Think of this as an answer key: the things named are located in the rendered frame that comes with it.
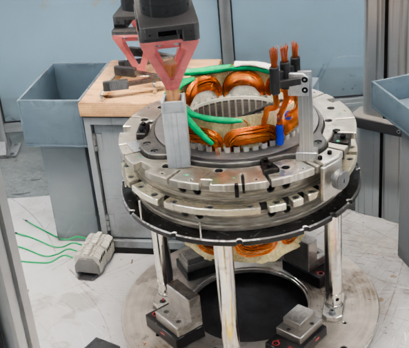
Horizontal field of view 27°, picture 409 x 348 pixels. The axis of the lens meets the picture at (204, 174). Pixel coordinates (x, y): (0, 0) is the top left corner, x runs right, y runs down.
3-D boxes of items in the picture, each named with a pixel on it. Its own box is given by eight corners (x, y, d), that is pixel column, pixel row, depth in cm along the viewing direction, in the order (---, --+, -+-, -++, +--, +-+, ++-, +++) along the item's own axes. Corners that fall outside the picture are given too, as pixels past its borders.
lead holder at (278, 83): (270, 96, 98) (268, 68, 96) (270, 82, 101) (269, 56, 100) (303, 94, 97) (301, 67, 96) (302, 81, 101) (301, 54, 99)
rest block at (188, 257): (218, 263, 135) (217, 251, 134) (187, 273, 133) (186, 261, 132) (208, 250, 138) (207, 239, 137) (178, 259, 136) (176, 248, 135)
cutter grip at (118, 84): (103, 92, 133) (102, 82, 132) (103, 90, 133) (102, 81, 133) (128, 89, 133) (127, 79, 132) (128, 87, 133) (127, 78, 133)
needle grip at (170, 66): (168, 111, 101) (163, 66, 98) (167, 104, 103) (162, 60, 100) (181, 109, 101) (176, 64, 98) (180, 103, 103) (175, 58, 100)
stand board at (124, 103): (79, 117, 134) (77, 103, 133) (112, 72, 151) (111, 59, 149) (202, 117, 130) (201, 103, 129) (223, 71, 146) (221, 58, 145)
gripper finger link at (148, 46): (145, 101, 98) (137, 26, 92) (141, 74, 104) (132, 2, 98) (203, 94, 98) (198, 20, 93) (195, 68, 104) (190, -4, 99)
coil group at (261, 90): (222, 101, 119) (220, 74, 117) (223, 97, 121) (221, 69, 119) (265, 99, 119) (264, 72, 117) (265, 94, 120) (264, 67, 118)
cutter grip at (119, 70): (114, 75, 139) (113, 66, 138) (116, 74, 139) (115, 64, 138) (135, 77, 137) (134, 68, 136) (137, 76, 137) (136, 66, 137)
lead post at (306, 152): (316, 161, 103) (314, 72, 97) (295, 161, 103) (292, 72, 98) (318, 155, 104) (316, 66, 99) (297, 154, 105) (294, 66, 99)
